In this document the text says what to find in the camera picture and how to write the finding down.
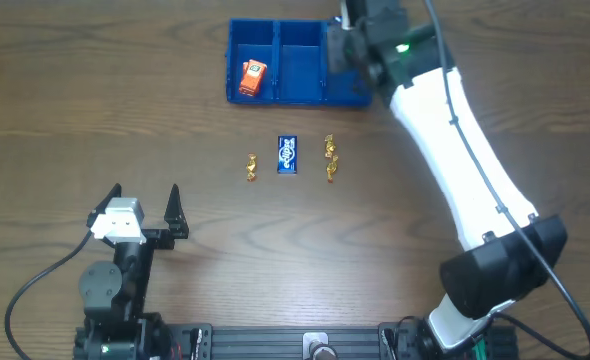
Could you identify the blue tray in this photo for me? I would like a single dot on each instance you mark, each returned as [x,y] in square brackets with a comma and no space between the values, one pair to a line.
[297,75]

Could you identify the blue candy pack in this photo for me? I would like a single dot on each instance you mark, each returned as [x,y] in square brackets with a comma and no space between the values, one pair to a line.
[287,154]

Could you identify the orange candy box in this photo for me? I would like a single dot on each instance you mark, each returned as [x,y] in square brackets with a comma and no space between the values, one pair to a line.
[252,79]
[245,68]

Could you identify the gold candy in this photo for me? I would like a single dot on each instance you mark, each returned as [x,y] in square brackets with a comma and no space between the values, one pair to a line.
[332,168]
[329,145]
[251,167]

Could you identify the mounting rail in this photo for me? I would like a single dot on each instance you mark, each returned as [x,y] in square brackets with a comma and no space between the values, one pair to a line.
[275,342]

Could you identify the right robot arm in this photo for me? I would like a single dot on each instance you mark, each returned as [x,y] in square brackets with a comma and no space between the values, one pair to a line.
[450,140]

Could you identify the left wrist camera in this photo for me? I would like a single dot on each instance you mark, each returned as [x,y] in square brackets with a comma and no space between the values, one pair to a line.
[120,220]

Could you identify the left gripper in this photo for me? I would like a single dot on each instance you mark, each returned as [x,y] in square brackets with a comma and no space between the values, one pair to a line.
[159,239]

